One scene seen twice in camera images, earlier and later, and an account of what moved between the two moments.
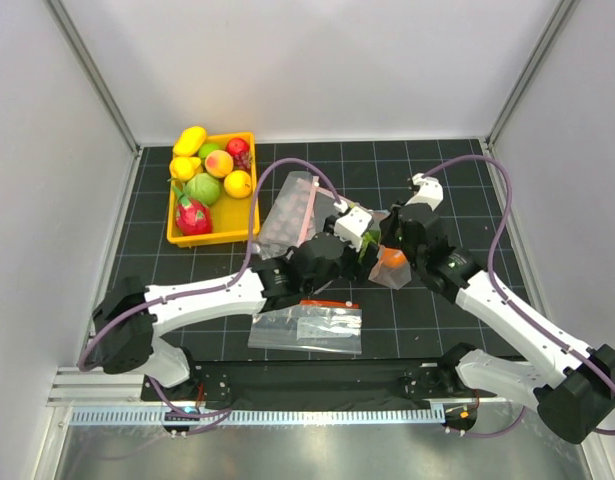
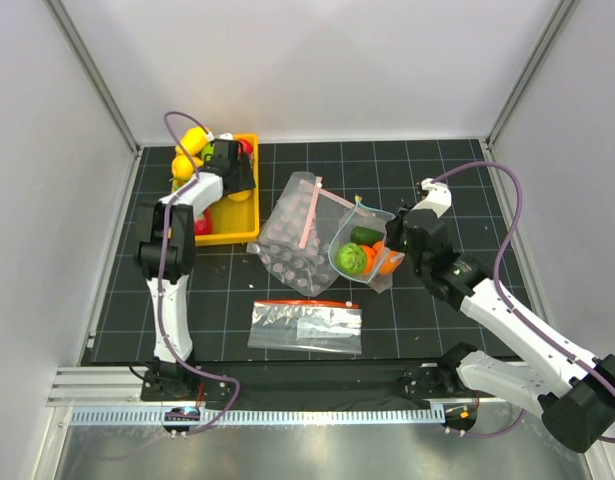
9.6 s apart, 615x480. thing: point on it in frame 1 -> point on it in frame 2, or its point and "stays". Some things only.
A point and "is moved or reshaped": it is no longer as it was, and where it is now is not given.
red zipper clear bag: [319, 325] stays
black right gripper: [388, 225] stays
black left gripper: [359, 270] -> [246, 180]
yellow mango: [189, 142] stays
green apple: [206, 148] stays
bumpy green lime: [369, 236] is moved or reshaped
